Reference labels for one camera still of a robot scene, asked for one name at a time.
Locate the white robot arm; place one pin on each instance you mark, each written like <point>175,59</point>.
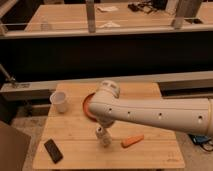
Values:
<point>192,116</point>

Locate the small clear background bottle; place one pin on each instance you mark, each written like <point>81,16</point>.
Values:
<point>44,25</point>

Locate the orange carrot toy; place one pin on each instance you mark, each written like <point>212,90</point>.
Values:
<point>125,143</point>

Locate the grey right metal post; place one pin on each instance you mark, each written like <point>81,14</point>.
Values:
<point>187,11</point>

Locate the white paper sheet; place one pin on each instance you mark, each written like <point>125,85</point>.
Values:
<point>109,24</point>

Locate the grey metal post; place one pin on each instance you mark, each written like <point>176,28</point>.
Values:
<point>187,11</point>
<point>90,16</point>

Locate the brown cardboard box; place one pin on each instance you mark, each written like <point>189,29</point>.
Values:
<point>14,145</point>

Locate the metal clamp bracket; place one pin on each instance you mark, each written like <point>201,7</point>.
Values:
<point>12,80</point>

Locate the black smartphone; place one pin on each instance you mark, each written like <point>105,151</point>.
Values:
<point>53,151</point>

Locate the orange bowl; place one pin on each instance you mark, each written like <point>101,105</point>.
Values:
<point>85,106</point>

